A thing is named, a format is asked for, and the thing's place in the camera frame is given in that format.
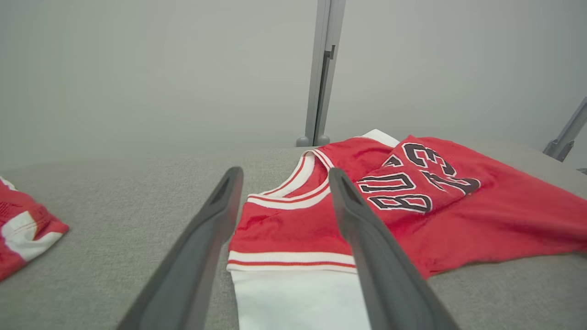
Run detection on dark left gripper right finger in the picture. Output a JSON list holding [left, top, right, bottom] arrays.
[[328, 168, 459, 330]]

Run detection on red white basketball shorts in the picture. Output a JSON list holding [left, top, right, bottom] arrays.
[[0, 176, 70, 281]]

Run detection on grey metal partition post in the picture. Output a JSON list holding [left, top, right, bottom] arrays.
[[296, 0, 347, 147]]

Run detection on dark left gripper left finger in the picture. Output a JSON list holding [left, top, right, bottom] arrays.
[[117, 166, 244, 330]]

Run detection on red white basketball jersey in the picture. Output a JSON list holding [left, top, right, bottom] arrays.
[[227, 129, 587, 330]]

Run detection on grey fabric upholstered surface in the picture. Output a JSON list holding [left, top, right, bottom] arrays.
[[0, 140, 587, 330]]

